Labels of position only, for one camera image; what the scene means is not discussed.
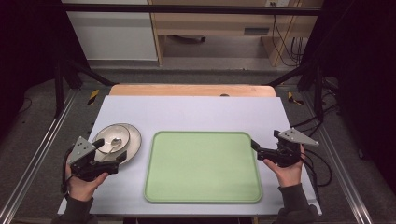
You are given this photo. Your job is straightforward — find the black floor cables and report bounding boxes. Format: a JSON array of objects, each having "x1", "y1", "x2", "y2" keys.
[{"x1": 290, "y1": 77, "x2": 342, "y2": 138}]

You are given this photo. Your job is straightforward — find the yellow black tape marker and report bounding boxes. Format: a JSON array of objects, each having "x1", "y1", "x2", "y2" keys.
[
  {"x1": 287, "y1": 91, "x2": 305, "y2": 105},
  {"x1": 87, "y1": 89, "x2": 101, "y2": 106}
]

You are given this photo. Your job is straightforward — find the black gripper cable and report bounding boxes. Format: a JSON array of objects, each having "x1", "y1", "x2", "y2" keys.
[
  {"x1": 60, "y1": 147, "x2": 77, "y2": 196},
  {"x1": 299, "y1": 148, "x2": 333, "y2": 206}
]

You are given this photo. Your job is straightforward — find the wooden table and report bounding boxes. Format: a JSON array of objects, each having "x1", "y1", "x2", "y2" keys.
[{"x1": 108, "y1": 82, "x2": 277, "y2": 98}]

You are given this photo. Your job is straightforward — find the white ceramic bowl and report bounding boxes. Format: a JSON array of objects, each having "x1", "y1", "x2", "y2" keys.
[{"x1": 92, "y1": 123, "x2": 131, "y2": 155}]

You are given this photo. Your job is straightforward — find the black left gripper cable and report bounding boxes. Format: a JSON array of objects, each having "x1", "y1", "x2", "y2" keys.
[{"x1": 60, "y1": 147, "x2": 77, "y2": 196}]

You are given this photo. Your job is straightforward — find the beige ceramic plate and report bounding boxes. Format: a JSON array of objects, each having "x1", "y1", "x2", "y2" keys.
[{"x1": 92, "y1": 122, "x2": 143, "y2": 166}]

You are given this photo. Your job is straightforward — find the aluminium floor rail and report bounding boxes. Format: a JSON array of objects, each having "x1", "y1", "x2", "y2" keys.
[
  {"x1": 299, "y1": 91, "x2": 375, "y2": 224},
  {"x1": 0, "y1": 89, "x2": 79, "y2": 224}
]

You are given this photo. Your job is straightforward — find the metal spoon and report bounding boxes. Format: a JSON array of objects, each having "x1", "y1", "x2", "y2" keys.
[{"x1": 98, "y1": 137, "x2": 123, "y2": 161}]

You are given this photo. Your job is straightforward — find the wooden desk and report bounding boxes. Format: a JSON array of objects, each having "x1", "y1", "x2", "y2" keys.
[{"x1": 147, "y1": 0, "x2": 325, "y2": 68}]

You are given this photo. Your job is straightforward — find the person's left hand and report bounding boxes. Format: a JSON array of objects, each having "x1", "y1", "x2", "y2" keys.
[{"x1": 64, "y1": 161, "x2": 110, "y2": 203}]

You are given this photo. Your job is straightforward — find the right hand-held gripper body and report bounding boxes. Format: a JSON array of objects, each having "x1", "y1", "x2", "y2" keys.
[{"x1": 273, "y1": 127, "x2": 320, "y2": 168}]

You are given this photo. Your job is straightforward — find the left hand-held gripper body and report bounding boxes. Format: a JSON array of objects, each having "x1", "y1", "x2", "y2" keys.
[{"x1": 64, "y1": 135, "x2": 120, "y2": 183}]

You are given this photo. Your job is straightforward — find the thin black floor cable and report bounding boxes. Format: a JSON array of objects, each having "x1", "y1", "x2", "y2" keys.
[{"x1": 17, "y1": 97, "x2": 34, "y2": 116}]

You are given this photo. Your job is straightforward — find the white table board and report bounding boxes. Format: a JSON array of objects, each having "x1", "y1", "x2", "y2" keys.
[{"x1": 57, "y1": 94, "x2": 322, "y2": 217}]

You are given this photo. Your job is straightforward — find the person's right hand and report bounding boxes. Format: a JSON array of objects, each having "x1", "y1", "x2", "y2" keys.
[{"x1": 262, "y1": 144, "x2": 306, "y2": 189}]

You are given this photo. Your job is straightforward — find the green tray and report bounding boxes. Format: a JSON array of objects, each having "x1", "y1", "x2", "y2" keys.
[{"x1": 143, "y1": 131, "x2": 263, "y2": 205}]

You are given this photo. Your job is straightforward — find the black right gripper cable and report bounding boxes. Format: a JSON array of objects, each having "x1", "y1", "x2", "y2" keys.
[{"x1": 299, "y1": 148, "x2": 333, "y2": 206}]

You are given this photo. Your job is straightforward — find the white wall socket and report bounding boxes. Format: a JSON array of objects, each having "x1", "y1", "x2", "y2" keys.
[{"x1": 264, "y1": 0, "x2": 291, "y2": 8}]

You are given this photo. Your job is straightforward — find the white cabinet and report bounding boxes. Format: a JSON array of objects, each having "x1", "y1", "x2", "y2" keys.
[{"x1": 61, "y1": 0, "x2": 159, "y2": 62}]

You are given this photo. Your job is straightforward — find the black hanging cables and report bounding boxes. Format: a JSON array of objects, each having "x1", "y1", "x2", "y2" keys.
[{"x1": 271, "y1": 2, "x2": 305, "y2": 67}]

